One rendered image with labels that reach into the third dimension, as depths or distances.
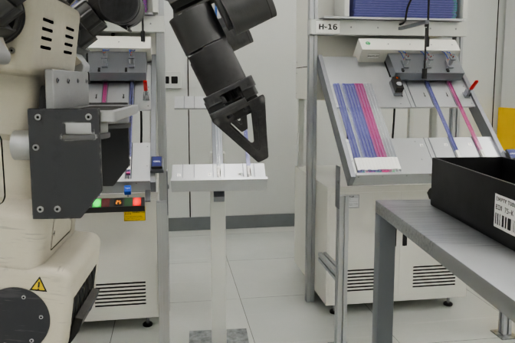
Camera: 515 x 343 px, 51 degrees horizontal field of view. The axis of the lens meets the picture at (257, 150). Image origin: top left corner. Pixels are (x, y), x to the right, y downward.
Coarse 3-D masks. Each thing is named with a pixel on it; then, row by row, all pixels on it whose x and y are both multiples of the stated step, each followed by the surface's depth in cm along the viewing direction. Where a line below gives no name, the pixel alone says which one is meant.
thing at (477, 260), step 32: (384, 224) 129; (416, 224) 109; (448, 224) 109; (384, 256) 130; (448, 256) 90; (480, 256) 88; (512, 256) 88; (384, 288) 131; (480, 288) 80; (512, 288) 75; (384, 320) 132; (512, 320) 71
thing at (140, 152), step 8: (136, 144) 212; (144, 144) 213; (136, 152) 210; (144, 152) 210; (136, 160) 207; (144, 160) 208; (136, 168) 205; (144, 168) 205; (136, 176) 202; (144, 176) 203
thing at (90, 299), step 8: (88, 280) 97; (80, 288) 92; (88, 288) 97; (80, 296) 92; (88, 296) 96; (96, 296) 98; (80, 304) 92; (88, 304) 93; (72, 312) 86; (80, 312) 90; (88, 312) 94; (72, 320) 87; (80, 320) 88; (72, 328) 88; (72, 336) 88
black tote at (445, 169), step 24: (432, 168) 125; (456, 168) 113; (480, 168) 126; (504, 168) 125; (432, 192) 125; (456, 192) 113; (480, 192) 103; (504, 192) 94; (456, 216) 113; (480, 216) 103; (504, 216) 94; (504, 240) 94
